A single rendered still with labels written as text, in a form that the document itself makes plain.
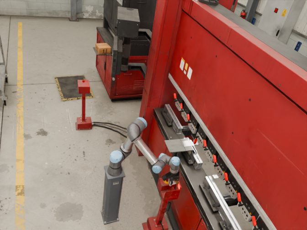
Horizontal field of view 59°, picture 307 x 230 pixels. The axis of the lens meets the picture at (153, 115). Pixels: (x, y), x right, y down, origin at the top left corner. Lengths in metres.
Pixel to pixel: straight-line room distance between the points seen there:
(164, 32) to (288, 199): 2.07
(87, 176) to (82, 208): 0.49
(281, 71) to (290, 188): 0.69
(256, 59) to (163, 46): 1.45
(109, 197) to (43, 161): 1.36
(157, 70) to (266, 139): 1.76
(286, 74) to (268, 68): 0.15
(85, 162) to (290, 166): 2.83
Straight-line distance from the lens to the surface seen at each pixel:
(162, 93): 3.48
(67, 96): 5.26
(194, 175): 2.81
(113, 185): 2.84
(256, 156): 2.02
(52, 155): 4.09
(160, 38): 3.12
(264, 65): 1.90
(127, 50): 3.68
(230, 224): 2.52
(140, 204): 3.56
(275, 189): 1.94
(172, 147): 2.83
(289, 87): 1.74
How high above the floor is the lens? 2.86
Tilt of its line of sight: 35 degrees down
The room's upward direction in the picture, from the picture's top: 11 degrees clockwise
